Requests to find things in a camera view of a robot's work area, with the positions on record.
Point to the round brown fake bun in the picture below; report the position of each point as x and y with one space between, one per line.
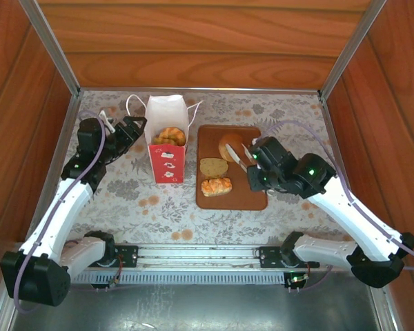
229 139

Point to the fake croissant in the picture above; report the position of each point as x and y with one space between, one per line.
174 135

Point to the red and white paper bag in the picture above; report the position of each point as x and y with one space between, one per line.
167 165

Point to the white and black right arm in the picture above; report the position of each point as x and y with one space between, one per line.
352 213

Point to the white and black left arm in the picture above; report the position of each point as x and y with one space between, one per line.
62 207

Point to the grey fake bread slice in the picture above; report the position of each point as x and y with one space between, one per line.
212 167

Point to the orange topped fake loaf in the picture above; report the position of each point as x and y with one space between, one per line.
215 186

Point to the brown tray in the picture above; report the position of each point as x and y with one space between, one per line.
234 200

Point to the floral print tablecloth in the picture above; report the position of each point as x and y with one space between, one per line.
158 220

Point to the circuit board with green light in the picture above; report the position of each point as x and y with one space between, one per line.
296 278

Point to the small circuit board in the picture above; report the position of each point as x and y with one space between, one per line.
114 281

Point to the shiny metal base sheet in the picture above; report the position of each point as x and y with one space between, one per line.
210 310

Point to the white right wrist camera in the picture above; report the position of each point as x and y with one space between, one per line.
256 142

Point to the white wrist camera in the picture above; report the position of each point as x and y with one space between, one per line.
107 120
256 142

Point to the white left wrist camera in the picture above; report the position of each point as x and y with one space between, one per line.
107 120

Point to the aluminium table edge rail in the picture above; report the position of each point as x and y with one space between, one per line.
70 110
326 117

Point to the aluminium back edge rail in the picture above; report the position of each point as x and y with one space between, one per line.
193 89

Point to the aluminium frame post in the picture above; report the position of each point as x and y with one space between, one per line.
55 51
350 51

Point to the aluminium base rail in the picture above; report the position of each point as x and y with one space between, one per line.
196 253

